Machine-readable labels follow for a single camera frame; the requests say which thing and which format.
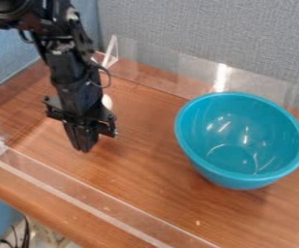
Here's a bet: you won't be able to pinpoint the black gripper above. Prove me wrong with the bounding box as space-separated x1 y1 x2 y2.
44 76 117 152

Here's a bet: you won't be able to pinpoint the white toy mushroom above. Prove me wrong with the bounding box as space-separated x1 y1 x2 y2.
102 94 113 110

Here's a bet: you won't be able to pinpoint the blue plastic bowl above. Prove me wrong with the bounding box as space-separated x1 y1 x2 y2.
176 92 299 190

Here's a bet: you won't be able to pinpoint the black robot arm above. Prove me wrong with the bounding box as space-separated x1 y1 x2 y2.
0 0 117 152

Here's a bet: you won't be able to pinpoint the clear acrylic barrier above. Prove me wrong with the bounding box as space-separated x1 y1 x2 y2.
0 38 299 248

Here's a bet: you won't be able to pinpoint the black cables under table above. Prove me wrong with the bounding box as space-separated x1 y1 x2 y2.
0 215 33 248

